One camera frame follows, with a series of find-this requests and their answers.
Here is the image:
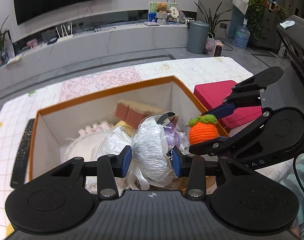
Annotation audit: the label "white router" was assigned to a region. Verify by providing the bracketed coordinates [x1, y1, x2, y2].
[55, 23, 74, 42]

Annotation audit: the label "pink box lid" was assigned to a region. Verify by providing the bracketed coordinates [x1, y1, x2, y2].
[193, 80, 264, 130]

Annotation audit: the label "black cable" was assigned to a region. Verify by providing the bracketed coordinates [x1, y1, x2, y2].
[293, 152, 304, 205]

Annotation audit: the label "small potted plant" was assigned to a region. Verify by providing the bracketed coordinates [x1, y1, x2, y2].
[0, 15, 11, 55]

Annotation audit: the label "pink woven basket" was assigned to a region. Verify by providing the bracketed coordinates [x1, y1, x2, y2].
[205, 32, 215, 52]

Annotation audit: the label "pink space heater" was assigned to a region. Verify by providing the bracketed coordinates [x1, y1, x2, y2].
[211, 40, 224, 57]

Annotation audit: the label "grey drawer cabinet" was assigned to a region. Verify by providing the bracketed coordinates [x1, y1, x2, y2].
[252, 7, 285, 53]

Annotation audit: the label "white lace hat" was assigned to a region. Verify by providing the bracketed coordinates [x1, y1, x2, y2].
[62, 130, 112, 163]

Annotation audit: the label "leafy trailing green plant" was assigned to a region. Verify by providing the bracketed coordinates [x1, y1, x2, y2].
[246, 0, 288, 40]

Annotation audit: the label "blue water bottle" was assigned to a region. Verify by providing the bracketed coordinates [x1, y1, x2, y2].
[233, 19, 251, 49]

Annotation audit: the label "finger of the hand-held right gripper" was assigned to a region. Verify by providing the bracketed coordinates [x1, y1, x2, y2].
[189, 111, 273, 157]
[201, 67, 284, 118]

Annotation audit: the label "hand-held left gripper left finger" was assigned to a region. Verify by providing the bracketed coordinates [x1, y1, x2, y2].
[52, 145, 132, 200]

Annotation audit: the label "white low media console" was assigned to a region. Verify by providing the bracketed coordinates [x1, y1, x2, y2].
[0, 10, 189, 85]

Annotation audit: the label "person's striped trouser leg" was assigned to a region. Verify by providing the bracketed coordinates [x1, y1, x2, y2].
[280, 152, 304, 240]

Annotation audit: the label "grey trash bin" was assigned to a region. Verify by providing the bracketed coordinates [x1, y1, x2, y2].
[186, 20, 210, 54]

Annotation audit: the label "white crumpled plastic bag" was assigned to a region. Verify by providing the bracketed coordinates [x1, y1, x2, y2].
[98, 126, 134, 160]

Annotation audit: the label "green picture card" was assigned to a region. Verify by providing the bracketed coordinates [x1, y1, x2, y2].
[148, 2, 177, 22]

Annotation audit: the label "orange-rimmed storage box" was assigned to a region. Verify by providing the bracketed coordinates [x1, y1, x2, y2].
[29, 75, 230, 195]

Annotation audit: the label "white hanging bag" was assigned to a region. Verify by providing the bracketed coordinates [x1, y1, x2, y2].
[232, 0, 249, 15]

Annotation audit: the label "purple fabric flowers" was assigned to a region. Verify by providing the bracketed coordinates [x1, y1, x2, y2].
[164, 122, 190, 153]

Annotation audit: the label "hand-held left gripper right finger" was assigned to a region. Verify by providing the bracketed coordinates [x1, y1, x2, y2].
[172, 145, 255, 200]

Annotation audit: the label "long-leaved potted plant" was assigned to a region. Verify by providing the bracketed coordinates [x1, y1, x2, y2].
[194, 1, 233, 40]

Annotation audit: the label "black keyboard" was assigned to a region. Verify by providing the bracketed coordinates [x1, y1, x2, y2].
[10, 119, 35, 189]

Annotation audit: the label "yellow cloth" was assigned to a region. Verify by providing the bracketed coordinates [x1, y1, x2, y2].
[114, 120, 136, 133]

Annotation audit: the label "brown fuzzy folded cloth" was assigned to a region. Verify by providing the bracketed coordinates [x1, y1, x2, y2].
[116, 100, 130, 120]
[126, 103, 165, 129]

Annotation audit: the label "orange crochet fruit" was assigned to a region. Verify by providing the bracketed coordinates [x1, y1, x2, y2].
[188, 114, 220, 145]

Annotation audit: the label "clear plastic bundle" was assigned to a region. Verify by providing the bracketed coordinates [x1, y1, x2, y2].
[132, 112, 179, 183]

